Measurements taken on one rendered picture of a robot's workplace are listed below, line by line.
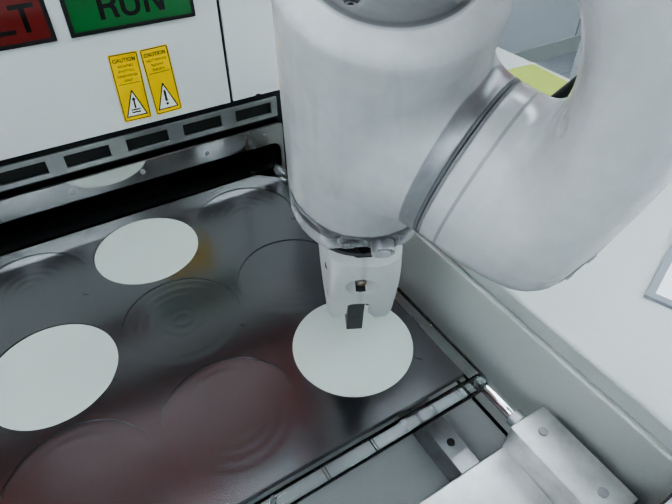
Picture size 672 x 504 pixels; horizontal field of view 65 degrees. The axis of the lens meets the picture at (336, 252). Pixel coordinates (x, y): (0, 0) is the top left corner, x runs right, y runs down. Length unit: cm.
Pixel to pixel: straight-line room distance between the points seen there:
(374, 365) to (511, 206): 26
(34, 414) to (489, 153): 38
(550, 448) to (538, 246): 24
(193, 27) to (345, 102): 42
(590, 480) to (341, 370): 19
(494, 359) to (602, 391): 10
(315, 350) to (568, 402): 19
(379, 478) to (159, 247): 30
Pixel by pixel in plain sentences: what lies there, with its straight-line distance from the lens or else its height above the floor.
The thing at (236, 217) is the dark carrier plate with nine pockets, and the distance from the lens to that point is 58.
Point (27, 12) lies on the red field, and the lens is 56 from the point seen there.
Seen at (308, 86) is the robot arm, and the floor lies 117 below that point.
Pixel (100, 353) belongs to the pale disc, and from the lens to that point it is 48.
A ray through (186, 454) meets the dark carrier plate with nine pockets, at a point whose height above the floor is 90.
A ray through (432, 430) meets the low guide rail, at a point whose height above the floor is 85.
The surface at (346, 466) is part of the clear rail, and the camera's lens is 39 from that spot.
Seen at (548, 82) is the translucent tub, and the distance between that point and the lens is 57.
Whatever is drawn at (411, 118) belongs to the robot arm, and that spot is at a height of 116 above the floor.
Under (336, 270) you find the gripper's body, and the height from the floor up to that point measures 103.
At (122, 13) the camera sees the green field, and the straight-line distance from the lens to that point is 57.
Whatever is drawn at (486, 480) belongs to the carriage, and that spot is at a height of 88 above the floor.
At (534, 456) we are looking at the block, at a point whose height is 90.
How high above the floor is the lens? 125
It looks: 42 degrees down
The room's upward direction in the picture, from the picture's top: straight up
